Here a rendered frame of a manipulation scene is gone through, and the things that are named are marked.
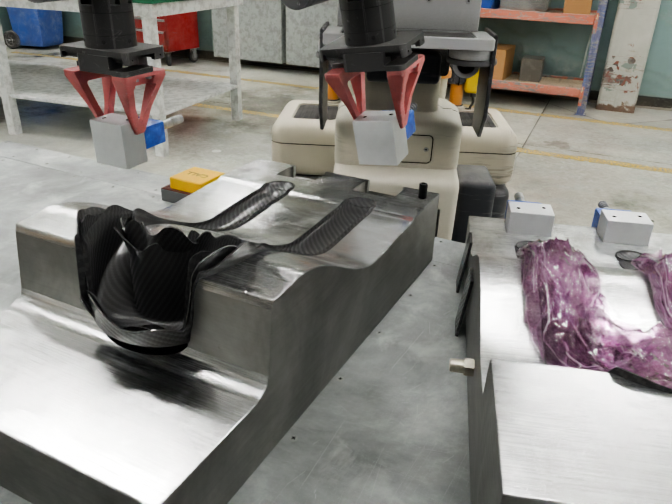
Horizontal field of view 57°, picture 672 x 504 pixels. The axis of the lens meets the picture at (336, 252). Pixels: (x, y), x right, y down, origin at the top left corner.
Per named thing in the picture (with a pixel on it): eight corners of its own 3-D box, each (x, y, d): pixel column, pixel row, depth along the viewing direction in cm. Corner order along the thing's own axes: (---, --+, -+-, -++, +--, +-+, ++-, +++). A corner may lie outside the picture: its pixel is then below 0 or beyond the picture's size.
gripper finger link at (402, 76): (411, 137, 67) (402, 50, 63) (352, 137, 71) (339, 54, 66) (431, 116, 73) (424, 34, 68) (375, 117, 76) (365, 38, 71)
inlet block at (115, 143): (168, 135, 86) (163, 96, 83) (197, 140, 84) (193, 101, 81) (96, 162, 75) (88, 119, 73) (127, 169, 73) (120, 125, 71)
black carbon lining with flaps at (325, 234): (272, 193, 78) (270, 119, 74) (389, 219, 72) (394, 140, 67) (42, 324, 50) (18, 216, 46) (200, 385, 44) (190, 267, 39)
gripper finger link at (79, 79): (116, 140, 71) (104, 56, 67) (72, 131, 74) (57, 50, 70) (157, 126, 77) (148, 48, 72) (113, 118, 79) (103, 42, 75)
